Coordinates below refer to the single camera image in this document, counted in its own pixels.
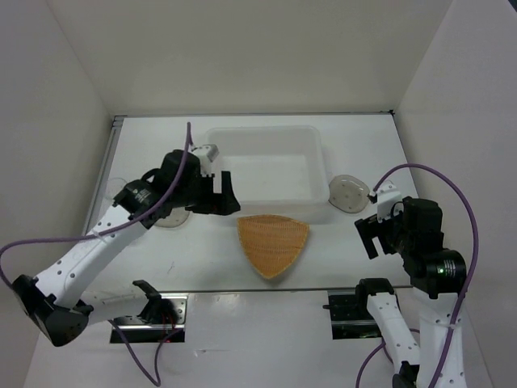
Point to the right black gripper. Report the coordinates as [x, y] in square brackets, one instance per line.
[370, 226]

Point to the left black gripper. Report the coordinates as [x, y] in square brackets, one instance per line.
[221, 204]

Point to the clear glass plate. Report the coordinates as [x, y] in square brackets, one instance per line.
[174, 220]
[348, 194]

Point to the triangular woven bamboo tray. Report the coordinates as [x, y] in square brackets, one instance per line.
[272, 243]

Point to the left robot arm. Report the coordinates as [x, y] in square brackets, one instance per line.
[56, 299]

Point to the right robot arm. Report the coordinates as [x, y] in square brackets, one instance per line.
[411, 228]

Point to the white plastic bin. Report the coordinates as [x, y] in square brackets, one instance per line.
[275, 170]

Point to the clear glass cup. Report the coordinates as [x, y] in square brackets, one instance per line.
[113, 187]

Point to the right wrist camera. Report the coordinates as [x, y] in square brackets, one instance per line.
[388, 201]

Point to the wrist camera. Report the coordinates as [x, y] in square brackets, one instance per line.
[206, 154]
[388, 201]

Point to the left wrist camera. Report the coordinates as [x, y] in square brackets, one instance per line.
[206, 154]

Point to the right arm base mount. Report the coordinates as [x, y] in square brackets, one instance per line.
[348, 319]

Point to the aluminium table edge rail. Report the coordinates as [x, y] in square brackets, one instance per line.
[291, 290]

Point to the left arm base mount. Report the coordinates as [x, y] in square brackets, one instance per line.
[140, 331]

